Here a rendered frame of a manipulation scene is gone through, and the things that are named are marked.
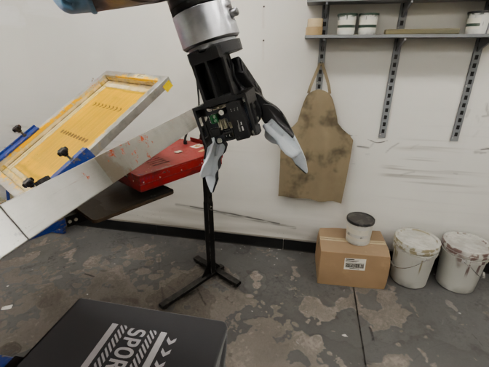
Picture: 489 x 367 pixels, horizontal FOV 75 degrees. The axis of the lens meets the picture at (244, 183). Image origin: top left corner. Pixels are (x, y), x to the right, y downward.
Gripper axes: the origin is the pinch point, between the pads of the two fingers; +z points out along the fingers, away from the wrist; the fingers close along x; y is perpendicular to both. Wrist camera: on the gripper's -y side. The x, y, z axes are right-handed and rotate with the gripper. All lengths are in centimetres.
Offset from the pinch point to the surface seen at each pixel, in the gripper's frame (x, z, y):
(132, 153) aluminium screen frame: -14.7, -10.2, 5.8
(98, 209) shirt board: -103, 25, -77
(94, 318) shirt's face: -64, 37, -16
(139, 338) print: -48, 42, -12
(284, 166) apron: -29, 62, -195
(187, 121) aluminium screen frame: -14.7, -10.1, -15.2
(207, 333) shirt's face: -31, 47, -17
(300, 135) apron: -11, 40, -194
